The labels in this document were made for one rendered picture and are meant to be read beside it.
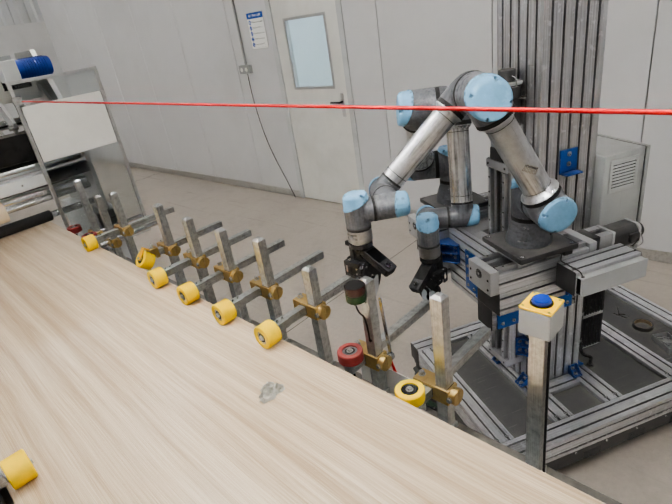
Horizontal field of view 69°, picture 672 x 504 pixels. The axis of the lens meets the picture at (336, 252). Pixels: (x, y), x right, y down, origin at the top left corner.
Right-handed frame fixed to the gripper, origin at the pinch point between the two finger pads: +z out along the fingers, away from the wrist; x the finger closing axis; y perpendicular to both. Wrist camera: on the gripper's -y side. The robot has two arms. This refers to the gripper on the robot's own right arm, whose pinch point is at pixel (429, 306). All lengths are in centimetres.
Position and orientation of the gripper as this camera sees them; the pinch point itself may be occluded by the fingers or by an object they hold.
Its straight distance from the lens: 184.5
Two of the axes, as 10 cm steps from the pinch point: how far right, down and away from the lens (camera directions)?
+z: 1.4, 8.9, 4.3
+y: 6.8, -4.1, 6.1
